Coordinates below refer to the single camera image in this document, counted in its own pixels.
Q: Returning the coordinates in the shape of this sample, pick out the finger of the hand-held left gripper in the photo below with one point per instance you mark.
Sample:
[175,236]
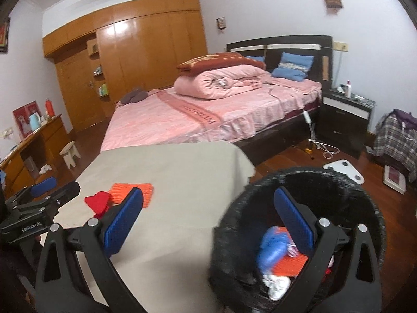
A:
[44,186]
[65,194]

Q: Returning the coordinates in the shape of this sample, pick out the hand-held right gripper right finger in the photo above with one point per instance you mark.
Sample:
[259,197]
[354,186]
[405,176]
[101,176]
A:
[293,218]

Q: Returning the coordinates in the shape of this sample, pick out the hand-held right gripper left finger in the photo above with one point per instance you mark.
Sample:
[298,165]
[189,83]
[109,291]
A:
[125,221]

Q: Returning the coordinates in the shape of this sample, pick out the blue and white plastic wrapper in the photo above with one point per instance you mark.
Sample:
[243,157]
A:
[272,247]

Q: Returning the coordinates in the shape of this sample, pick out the black round waste bin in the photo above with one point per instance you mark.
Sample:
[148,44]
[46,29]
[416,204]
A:
[234,234]

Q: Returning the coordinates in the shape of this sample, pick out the white cloth under desk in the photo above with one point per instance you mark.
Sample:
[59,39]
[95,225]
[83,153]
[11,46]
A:
[45,169]

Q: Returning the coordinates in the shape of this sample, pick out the red crumpled wrapper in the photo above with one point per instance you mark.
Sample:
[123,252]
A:
[97,203]

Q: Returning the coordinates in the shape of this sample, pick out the small white stool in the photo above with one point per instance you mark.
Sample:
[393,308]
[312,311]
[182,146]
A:
[70,151]

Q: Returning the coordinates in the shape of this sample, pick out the wooden desk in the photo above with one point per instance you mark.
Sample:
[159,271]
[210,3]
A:
[49,133]

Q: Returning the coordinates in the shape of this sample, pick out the light blue kettle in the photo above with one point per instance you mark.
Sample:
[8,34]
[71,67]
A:
[35,121]

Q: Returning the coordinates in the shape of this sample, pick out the red gift box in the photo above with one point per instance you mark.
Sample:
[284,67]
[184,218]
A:
[21,120]

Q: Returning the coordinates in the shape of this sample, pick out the beige tablecloth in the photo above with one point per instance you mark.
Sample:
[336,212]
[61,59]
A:
[182,182]

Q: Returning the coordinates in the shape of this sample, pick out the white bathroom scale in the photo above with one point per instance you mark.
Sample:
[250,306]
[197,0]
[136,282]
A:
[345,169]

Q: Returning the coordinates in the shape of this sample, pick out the red thermos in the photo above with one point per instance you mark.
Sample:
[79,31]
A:
[49,108]

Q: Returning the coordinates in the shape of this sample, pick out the black and white nightstand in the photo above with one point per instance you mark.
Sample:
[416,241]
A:
[342,127]

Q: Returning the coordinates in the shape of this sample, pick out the white and red floor box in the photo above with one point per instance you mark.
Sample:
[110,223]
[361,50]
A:
[395,179]

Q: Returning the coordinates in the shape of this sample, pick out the bed with pink sheet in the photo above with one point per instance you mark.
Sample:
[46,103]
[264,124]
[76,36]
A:
[169,120]

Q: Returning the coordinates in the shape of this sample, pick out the green box on shelf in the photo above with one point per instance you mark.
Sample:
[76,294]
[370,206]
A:
[103,90]

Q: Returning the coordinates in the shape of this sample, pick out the purple cloth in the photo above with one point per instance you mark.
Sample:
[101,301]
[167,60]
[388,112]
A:
[135,96]

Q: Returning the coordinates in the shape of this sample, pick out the plaid clothing pile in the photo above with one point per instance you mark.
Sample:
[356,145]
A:
[394,140]

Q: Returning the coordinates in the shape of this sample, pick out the white bottle with red cap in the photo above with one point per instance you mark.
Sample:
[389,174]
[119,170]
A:
[348,89]

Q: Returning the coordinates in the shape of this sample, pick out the large blue pillow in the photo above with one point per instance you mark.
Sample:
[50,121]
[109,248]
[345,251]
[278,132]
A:
[293,67]

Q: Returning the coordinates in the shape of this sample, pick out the folded pink quilt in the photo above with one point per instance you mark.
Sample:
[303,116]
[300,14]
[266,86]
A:
[208,84]

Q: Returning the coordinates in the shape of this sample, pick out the wooden wardrobe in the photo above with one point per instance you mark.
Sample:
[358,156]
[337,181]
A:
[146,49]

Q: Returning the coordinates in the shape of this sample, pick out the folded red patterned blanket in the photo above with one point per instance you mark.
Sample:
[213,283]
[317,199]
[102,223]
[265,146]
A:
[215,60]

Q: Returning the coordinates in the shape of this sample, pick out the framed red wall picture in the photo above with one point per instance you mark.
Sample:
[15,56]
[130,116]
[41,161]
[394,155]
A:
[4,36]

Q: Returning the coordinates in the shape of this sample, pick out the yellowed wall socket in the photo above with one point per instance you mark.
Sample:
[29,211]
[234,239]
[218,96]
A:
[341,46]

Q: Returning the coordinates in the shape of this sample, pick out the small dark wall ornament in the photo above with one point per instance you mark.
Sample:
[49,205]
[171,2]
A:
[221,23]

